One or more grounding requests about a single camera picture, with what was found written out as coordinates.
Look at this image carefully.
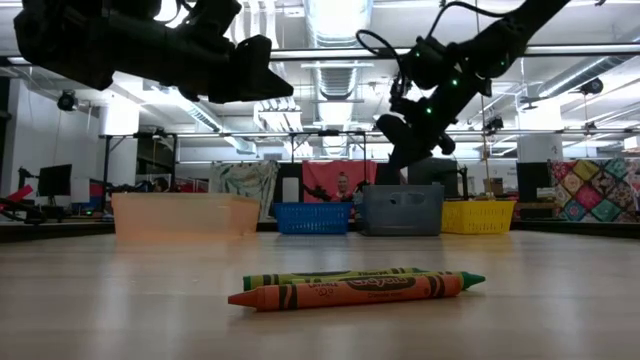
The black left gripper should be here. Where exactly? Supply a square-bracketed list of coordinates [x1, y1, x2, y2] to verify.
[149, 19, 295, 105]

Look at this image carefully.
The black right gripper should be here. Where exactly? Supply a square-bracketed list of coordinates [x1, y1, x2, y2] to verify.
[377, 74, 481, 186]

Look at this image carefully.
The brown crayon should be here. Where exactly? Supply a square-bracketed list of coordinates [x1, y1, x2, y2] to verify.
[242, 267, 429, 293]

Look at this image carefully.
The black monitor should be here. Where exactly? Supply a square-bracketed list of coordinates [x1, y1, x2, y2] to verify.
[406, 154, 459, 187]
[37, 163, 73, 198]
[375, 161, 402, 187]
[515, 161, 552, 203]

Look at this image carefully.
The grey plastic bin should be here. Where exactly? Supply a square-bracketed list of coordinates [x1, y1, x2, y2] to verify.
[360, 184, 446, 237]

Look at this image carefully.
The yellow plastic basket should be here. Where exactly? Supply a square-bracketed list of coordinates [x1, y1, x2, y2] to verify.
[440, 200, 517, 236]

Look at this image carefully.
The red cloth backdrop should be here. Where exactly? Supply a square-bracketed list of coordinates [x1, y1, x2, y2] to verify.
[301, 159, 378, 204]

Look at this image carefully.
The black upright panel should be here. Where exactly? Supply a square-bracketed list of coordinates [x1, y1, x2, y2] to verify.
[272, 162, 304, 204]

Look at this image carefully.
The floral patterned cloth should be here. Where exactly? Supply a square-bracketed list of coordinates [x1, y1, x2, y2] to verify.
[208, 160, 280, 222]

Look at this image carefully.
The blue plastic basket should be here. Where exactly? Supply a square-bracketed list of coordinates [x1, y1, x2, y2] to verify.
[273, 201, 353, 235]

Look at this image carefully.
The white column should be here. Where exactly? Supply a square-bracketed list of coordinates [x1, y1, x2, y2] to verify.
[516, 107, 565, 164]
[98, 105, 140, 194]

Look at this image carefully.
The orange crayon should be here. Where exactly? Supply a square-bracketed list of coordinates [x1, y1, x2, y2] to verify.
[227, 273, 464, 314]

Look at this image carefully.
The orange translucent plastic bin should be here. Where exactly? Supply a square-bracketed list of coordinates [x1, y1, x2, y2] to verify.
[110, 192, 261, 242]

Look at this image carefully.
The colourful patchwork quilt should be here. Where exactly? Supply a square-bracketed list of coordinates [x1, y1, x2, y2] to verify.
[548, 158, 640, 224]

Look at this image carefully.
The white computer case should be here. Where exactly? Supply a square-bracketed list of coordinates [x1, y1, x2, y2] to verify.
[71, 178, 94, 205]

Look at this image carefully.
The black horizontal rig bar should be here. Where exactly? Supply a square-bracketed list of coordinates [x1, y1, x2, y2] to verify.
[0, 44, 640, 68]

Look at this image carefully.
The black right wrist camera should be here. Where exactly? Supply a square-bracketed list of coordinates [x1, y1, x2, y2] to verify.
[389, 74, 424, 119]

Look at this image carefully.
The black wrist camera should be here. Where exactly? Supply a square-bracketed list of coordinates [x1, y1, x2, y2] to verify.
[192, 0, 244, 41]
[389, 74, 424, 119]

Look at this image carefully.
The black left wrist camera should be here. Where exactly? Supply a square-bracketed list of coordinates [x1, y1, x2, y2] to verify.
[192, 0, 244, 41]

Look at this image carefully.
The round silver ventilation duct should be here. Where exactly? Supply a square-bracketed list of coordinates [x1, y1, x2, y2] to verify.
[303, 0, 375, 101]

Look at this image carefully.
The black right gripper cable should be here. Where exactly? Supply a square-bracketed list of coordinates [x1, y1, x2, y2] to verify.
[355, 0, 521, 76]

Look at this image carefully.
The black aluminium table frame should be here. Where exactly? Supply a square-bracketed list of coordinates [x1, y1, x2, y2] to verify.
[0, 218, 640, 240]

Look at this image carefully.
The slanted silver ventilation duct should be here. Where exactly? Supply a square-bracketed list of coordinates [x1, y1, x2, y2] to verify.
[537, 54, 640, 99]

